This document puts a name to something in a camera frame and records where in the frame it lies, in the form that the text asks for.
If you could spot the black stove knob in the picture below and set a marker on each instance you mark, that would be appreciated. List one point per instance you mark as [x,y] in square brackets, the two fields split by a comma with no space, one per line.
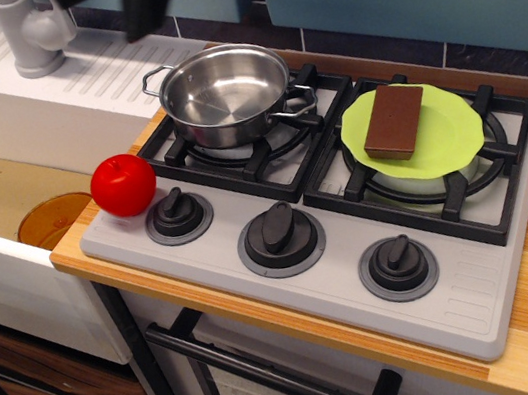
[281,242]
[178,218]
[398,269]

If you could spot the black middle stove knob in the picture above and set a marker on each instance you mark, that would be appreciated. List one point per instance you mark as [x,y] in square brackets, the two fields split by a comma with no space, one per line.
[281,242]

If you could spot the black burner grate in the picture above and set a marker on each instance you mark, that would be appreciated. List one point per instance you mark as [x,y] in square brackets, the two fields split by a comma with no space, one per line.
[477,203]
[278,165]

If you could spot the brown chocolate bar block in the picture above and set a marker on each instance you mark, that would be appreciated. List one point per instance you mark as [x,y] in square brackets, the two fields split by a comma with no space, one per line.
[394,122]

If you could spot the light green plate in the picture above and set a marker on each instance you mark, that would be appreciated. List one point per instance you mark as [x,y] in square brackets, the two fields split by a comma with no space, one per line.
[449,137]

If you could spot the red toy apple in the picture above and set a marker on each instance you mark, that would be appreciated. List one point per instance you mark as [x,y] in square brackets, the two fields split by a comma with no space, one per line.
[123,185]

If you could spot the black oven door handle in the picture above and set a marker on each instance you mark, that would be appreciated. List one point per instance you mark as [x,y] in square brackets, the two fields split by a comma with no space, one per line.
[179,340]

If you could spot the stainless steel pot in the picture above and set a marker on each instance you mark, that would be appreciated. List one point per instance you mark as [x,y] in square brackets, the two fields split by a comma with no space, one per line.
[229,95]

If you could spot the black left burner grate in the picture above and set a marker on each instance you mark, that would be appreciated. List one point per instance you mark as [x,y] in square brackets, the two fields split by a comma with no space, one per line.
[278,165]

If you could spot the white toy sink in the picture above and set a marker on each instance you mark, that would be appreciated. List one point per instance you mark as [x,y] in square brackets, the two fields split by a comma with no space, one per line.
[54,131]

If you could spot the orange plastic bowl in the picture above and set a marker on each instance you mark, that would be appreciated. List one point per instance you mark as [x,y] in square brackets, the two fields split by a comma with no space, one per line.
[45,225]

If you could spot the grey toy faucet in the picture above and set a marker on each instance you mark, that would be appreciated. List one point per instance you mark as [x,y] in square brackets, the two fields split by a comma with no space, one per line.
[36,37]

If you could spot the black right burner grate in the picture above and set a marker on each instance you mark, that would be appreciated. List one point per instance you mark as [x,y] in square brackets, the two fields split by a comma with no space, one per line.
[477,203]

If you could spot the grey toy stove top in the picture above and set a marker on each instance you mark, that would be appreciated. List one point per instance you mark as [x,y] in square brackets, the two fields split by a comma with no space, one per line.
[467,312]

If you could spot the black left stove knob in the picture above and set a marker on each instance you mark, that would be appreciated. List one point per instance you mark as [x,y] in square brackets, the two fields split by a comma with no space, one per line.
[178,218]

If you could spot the black right stove knob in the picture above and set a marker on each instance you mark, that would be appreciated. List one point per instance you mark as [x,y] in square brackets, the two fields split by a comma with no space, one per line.
[398,269]

